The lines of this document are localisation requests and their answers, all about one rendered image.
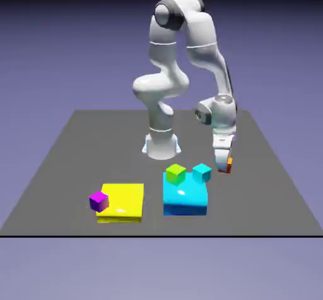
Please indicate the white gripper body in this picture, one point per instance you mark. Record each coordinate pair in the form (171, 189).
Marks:
(222, 157)

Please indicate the small orange cube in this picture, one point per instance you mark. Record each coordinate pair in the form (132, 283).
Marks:
(229, 165)

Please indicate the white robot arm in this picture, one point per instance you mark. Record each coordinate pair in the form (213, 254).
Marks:
(161, 60)

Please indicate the small cyan cube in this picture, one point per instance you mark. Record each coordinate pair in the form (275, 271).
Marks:
(202, 172)

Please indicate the small green cube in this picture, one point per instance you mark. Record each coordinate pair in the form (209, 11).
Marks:
(176, 173)

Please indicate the small purple cube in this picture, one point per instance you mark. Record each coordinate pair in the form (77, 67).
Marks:
(98, 201)

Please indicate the large cyan box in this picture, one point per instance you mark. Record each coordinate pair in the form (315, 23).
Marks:
(185, 199)

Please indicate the large yellow box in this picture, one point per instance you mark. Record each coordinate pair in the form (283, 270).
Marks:
(123, 201)

